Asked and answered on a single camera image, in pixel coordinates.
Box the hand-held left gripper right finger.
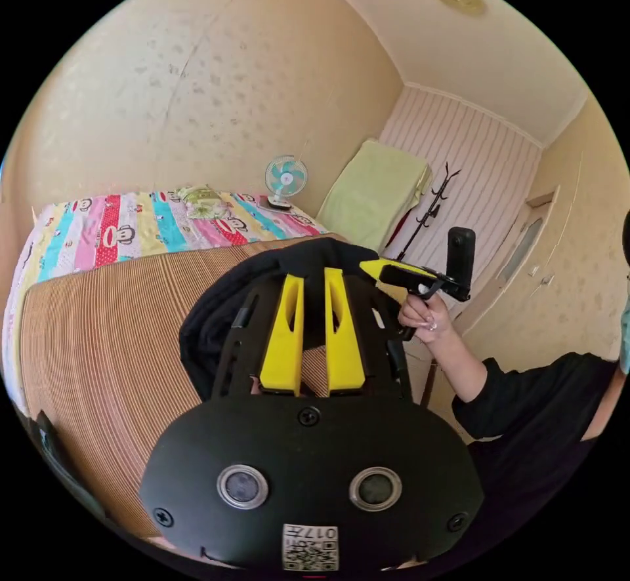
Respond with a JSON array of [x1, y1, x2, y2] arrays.
[[323, 268, 367, 394]]

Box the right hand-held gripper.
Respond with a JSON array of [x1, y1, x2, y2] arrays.
[[358, 258, 473, 342]]

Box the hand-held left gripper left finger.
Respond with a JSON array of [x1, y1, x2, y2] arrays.
[[259, 274, 306, 396]]

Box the black pants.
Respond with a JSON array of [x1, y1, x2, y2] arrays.
[[178, 236, 390, 403]]

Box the person's right forearm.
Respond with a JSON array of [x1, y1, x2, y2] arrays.
[[422, 332, 489, 403]]

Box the person's right hand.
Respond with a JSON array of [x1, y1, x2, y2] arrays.
[[397, 292, 452, 346]]

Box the light green cloth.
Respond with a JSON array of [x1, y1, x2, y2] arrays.
[[314, 138, 434, 253]]

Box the black coat rack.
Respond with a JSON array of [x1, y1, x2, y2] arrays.
[[397, 161, 463, 263]]

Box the small teal table fan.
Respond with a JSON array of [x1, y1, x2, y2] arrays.
[[264, 155, 310, 212]]

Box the white door with glass pane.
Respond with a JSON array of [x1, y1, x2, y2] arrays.
[[492, 186, 563, 292]]

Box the green floral pillow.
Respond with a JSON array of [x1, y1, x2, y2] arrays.
[[175, 186, 231, 221]]

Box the bed with woven mat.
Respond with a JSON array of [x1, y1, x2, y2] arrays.
[[0, 188, 356, 542]]

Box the person's body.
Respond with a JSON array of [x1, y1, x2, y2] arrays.
[[432, 209, 630, 573]]

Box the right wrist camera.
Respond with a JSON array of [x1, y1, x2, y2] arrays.
[[446, 227, 476, 298]]

